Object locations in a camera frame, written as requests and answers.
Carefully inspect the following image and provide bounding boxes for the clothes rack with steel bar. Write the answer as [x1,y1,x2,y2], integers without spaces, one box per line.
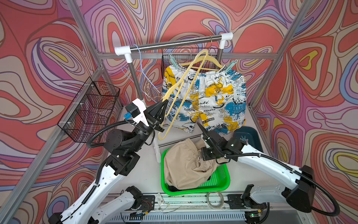
[114,32,234,163]

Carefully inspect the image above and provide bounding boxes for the yellow hanger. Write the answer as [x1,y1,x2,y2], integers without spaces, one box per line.
[158,49,210,141]
[180,35,226,73]

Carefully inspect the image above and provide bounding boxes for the green clothespin near rack top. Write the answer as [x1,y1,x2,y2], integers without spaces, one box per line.
[168,52,179,70]

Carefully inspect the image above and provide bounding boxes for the green clothespin on printed shorts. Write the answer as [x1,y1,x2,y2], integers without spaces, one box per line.
[219,59,238,72]

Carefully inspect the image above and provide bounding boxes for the light blue wire hanger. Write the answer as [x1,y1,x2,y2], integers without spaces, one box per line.
[115,45,161,103]

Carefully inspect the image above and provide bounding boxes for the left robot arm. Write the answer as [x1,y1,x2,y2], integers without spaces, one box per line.
[48,99,168,224]

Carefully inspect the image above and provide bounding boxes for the clear tape roll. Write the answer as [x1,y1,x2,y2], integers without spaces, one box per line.
[206,191,224,210]

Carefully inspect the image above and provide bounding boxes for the green plastic basket tray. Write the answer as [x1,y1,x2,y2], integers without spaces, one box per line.
[161,149,231,196]

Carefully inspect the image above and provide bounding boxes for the black wire basket back wall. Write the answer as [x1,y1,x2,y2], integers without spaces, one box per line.
[161,48,219,78]

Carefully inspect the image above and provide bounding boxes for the black wire basket left wall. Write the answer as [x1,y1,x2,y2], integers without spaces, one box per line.
[57,78,120,143]

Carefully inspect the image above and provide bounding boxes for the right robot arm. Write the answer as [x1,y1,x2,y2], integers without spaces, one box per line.
[198,124,340,217]

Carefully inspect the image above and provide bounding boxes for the beige shorts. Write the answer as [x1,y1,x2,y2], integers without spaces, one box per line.
[163,138,219,192]

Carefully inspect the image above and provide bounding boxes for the yellow hanger front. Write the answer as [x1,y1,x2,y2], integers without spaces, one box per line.
[180,35,226,73]

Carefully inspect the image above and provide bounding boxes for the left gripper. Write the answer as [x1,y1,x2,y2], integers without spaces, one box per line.
[128,100,165,155]

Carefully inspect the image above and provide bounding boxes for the black wire basket wall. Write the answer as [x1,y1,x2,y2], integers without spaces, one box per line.
[161,48,219,78]
[57,78,120,143]

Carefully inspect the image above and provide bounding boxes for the dark teal clothespin bin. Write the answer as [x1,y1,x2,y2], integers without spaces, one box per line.
[234,126,263,153]

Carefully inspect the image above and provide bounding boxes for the printed white blue yellow shorts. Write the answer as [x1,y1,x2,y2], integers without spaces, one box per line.
[162,65,247,135]

